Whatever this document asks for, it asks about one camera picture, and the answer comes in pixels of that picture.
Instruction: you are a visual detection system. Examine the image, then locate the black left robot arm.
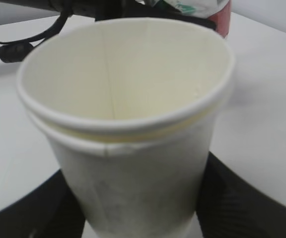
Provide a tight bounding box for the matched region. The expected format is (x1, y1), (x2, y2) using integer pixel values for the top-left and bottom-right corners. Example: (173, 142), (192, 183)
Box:
(0, 0), (146, 21)

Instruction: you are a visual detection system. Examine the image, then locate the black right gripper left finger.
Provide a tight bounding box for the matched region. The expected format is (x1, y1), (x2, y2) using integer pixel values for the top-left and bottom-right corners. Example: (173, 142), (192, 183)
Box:
(0, 171), (85, 238)

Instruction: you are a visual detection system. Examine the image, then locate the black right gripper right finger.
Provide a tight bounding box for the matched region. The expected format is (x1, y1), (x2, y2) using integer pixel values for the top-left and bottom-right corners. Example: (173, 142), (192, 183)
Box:
(196, 153), (286, 238)

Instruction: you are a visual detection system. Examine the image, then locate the clear Nongfu Spring water bottle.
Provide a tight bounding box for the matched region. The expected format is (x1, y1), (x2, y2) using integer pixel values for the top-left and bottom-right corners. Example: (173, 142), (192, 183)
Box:
(144, 0), (231, 38)

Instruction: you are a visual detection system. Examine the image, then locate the white paper cup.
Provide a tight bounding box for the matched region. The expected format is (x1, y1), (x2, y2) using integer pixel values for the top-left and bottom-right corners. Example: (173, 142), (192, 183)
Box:
(16, 18), (235, 238)

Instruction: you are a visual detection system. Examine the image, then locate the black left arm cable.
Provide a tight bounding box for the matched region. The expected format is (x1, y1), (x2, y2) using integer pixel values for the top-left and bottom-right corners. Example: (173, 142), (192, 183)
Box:
(0, 7), (72, 64)

